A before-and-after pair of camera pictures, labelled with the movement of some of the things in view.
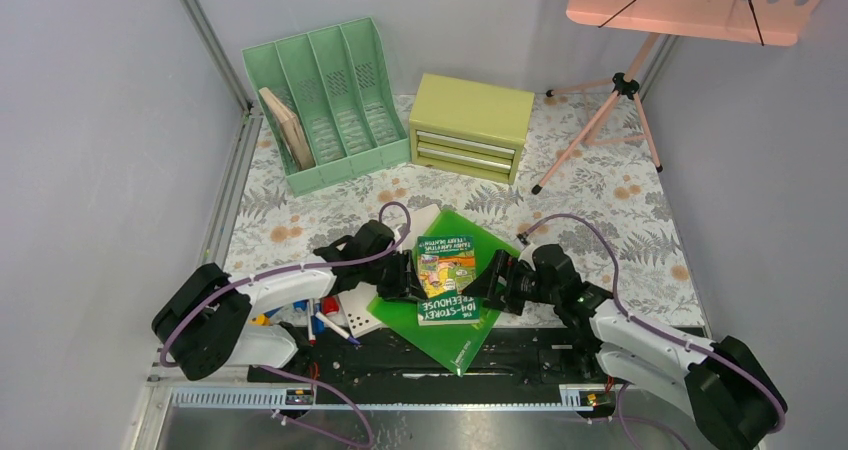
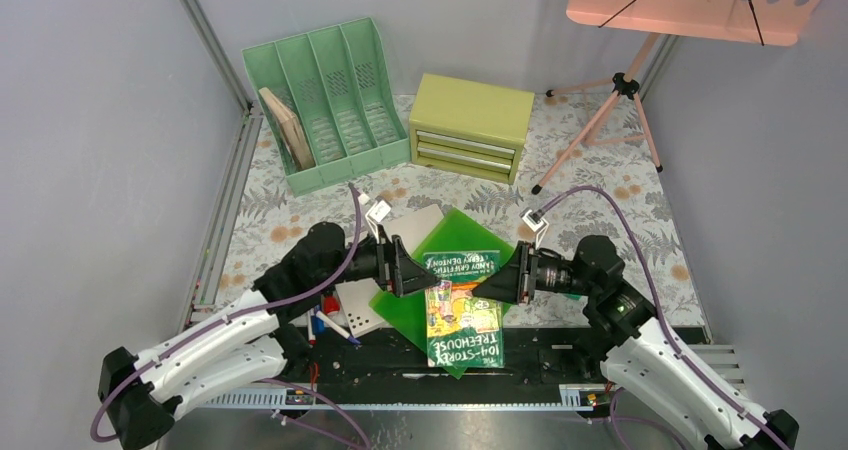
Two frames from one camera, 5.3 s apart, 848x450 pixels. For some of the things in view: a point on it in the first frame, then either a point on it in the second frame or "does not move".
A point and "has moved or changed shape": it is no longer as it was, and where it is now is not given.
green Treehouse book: [445, 265] has moved or changed shape
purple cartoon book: [290, 129] does not move
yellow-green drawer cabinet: [470, 126] does not move
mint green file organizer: [335, 83] does not move
